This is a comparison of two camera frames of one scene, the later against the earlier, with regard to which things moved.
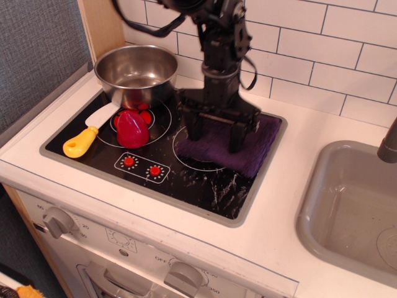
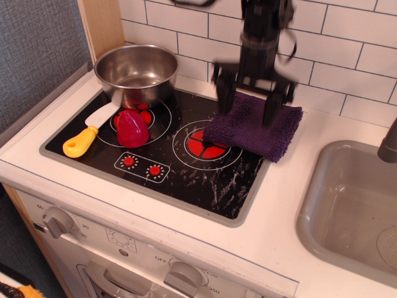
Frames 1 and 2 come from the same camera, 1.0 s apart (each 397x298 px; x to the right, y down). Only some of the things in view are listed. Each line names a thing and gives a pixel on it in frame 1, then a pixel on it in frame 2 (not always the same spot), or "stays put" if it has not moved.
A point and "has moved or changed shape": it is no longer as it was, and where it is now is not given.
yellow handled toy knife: (73, 148) stays put
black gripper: (221, 100) to (256, 69)
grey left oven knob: (57, 221) stays put
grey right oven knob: (185, 278) stays put
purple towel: (213, 147) has moved or changed shape
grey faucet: (387, 151) stays put
